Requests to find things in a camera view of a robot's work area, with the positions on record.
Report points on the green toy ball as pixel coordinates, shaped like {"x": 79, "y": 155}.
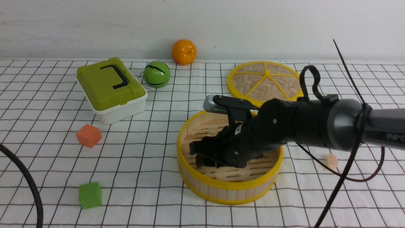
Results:
{"x": 156, "y": 74}

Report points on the woven bamboo steamer lid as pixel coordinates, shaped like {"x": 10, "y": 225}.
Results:
{"x": 260, "y": 81}

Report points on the orange foam cube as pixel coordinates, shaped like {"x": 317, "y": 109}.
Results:
{"x": 88, "y": 135}

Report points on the green lid white box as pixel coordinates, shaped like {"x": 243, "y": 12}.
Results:
{"x": 112, "y": 90}

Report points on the green foam cube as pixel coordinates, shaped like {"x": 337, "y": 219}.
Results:
{"x": 90, "y": 195}

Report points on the bamboo steamer tray yellow rim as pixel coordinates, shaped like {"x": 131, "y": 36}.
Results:
{"x": 225, "y": 185}

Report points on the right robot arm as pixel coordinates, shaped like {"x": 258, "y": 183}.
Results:
{"x": 333, "y": 124}

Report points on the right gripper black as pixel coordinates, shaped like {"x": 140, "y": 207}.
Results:
{"x": 235, "y": 146}

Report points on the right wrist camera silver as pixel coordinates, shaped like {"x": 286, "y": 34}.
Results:
{"x": 236, "y": 109}

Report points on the pink dumpling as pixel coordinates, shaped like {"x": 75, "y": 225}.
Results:
{"x": 331, "y": 161}

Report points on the white grid tablecloth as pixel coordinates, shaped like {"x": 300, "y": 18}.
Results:
{"x": 135, "y": 162}

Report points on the orange toy fruit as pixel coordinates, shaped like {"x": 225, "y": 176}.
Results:
{"x": 184, "y": 52}

